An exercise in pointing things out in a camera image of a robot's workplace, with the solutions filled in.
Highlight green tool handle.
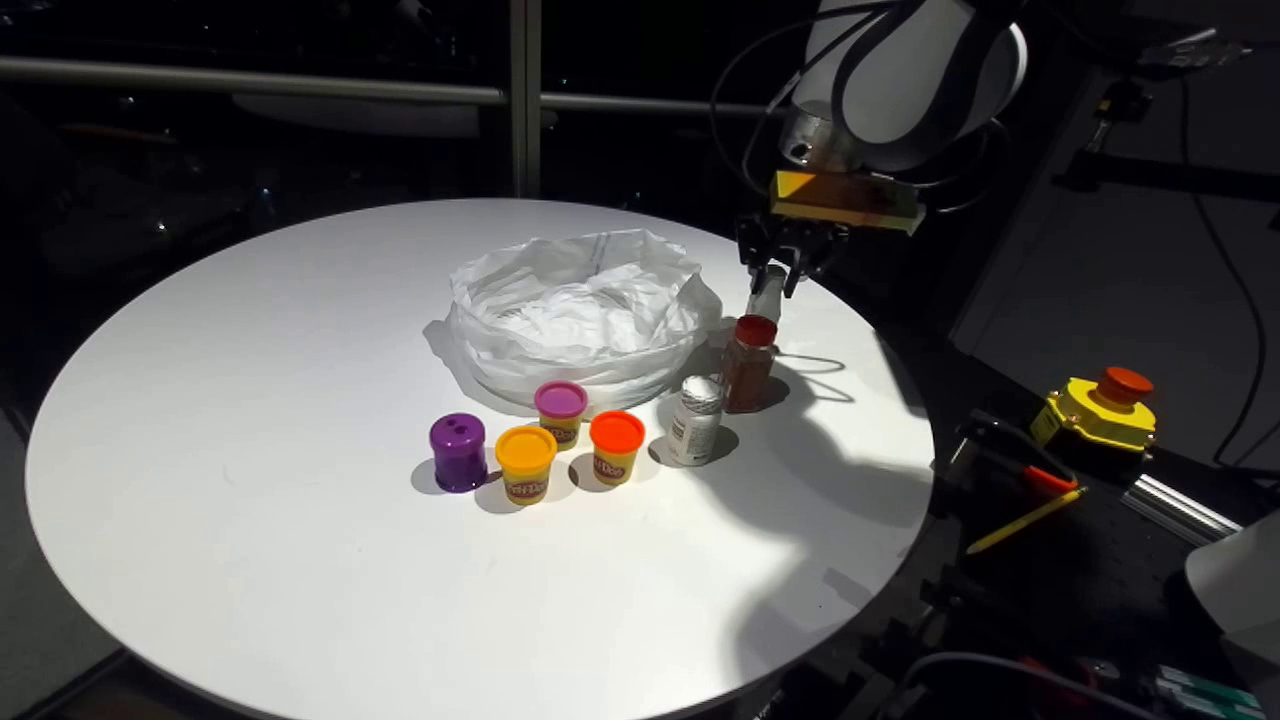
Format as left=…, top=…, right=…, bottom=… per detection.
left=1147, top=663, right=1268, bottom=720

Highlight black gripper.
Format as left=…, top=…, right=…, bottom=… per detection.
left=735, top=215, right=819, bottom=312

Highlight thin black hanging cable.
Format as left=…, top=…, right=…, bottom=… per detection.
left=1177, top=78, right=1273, bottom=464

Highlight red handled tool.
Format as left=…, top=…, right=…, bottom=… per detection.
left=1016, top=460, right=1084, bottom=505

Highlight white pill bottle blue label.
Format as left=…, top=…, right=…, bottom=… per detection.
left=660, top=374, right=729, bottom=467

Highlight purple play dough tub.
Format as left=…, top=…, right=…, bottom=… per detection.
left=426, top=408, right=493, bottom=495

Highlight white bottle white cap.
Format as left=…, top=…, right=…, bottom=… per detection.
left=752, top=259, right=799, bottom=327

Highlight yellow lid play dough tub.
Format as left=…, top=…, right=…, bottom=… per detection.
left=493, top=420, right=560, bottom=510

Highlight magenta lid play dough tub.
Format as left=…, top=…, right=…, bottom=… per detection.
left=532, top=377, right=593, bottom=454

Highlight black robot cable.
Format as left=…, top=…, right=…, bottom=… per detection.
left=705, top=0, right=934, bottom=215

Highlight yellow wrist mount plate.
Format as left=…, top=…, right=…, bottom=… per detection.
left=767, top=164, right=933, bottom=240

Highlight horizontal metal window rail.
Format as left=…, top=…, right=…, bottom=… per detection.
left=0, top=54, right=792, bottom=120

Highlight spice jar with red lid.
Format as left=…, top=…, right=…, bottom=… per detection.
left=725, top=312, right=781, bottom=416

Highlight yellow pencil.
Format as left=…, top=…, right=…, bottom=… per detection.
left=959, top=484, right=1090, bottom=561

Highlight white rounded cover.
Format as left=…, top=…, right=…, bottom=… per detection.
left=1181, top=510, right=1280, bottom=669

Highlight silver metal cylinder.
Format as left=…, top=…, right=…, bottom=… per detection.
left=1118, top=471, right=1246, bottom=545

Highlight grey window frame pillar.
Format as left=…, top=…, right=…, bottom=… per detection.
left=508, top=0, right=547, bottom=202

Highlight white crumpled plastic bag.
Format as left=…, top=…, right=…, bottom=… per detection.
left=422, top=229, right=729, bottom=414

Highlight grey floor cable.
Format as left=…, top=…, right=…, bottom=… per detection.
left=901, top=650, right=1166, bottom=720

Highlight yellow emergency stop red button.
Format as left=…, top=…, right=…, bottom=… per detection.
left=1026, top=363, right=1163, bottom=458

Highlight orange lid play dough tub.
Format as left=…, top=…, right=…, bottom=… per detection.
left=586, top=408, right=646, bottom=488

